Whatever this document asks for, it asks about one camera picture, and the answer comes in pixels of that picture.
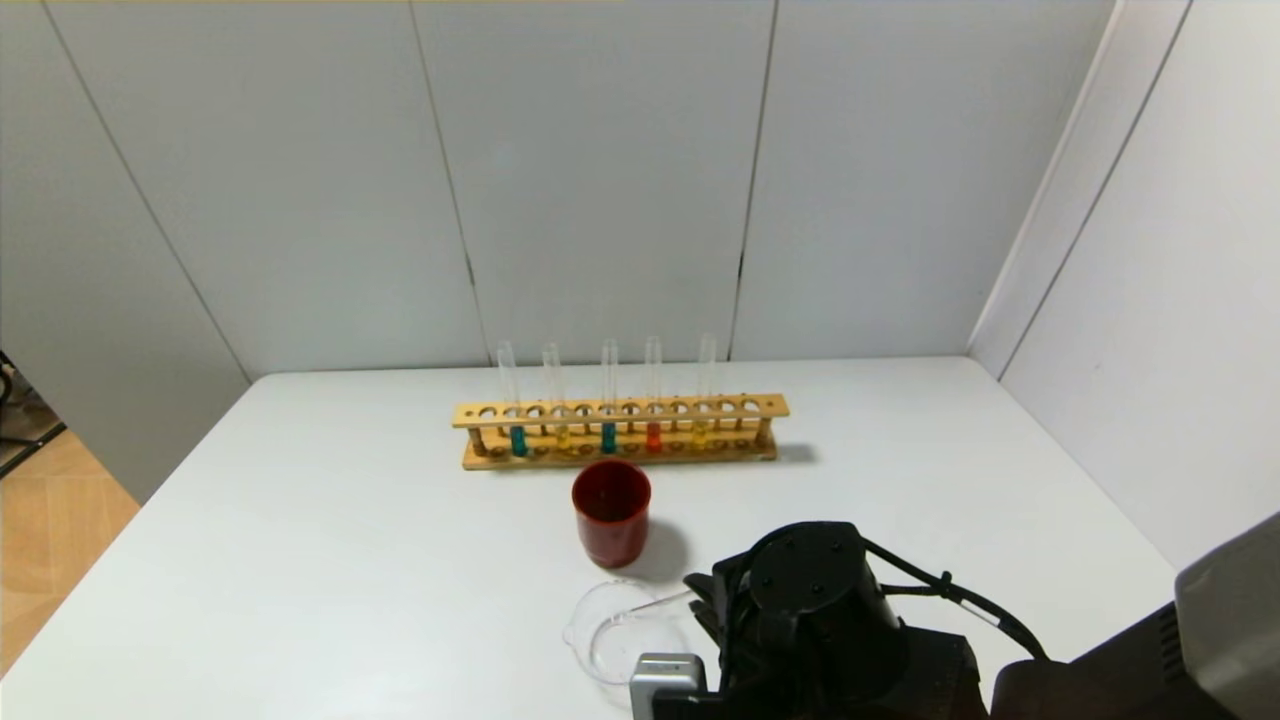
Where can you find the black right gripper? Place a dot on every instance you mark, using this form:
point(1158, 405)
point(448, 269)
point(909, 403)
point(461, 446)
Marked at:
point(742, 620)

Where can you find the test tube with red liquid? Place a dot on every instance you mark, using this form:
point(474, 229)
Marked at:
point(654, 438)
point(650, 607)

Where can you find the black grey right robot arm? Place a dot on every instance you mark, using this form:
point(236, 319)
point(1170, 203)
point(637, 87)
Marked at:
point(820, 600)

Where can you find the test tube with yellow liquid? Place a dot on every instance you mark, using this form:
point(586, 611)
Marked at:
point(561, 436)
point(699, 434)

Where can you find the test tube with teal liquid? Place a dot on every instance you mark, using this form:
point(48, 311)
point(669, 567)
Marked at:
point(608, 440)
point(518, 442)

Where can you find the wooden test tube rack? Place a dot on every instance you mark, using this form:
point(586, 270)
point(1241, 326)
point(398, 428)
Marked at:
point(620, 410)

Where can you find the clear plastic spouted bowl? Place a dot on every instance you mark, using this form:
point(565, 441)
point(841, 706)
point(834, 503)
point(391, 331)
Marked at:
point(600, 645)

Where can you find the dark red plastic cup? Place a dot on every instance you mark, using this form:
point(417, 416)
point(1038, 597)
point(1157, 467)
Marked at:
point(611, 530)

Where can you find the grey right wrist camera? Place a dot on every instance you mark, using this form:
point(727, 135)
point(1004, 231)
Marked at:
point(665, 672)

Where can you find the black metal frame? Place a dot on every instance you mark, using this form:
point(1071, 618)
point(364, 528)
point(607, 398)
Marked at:
point(6, 400)

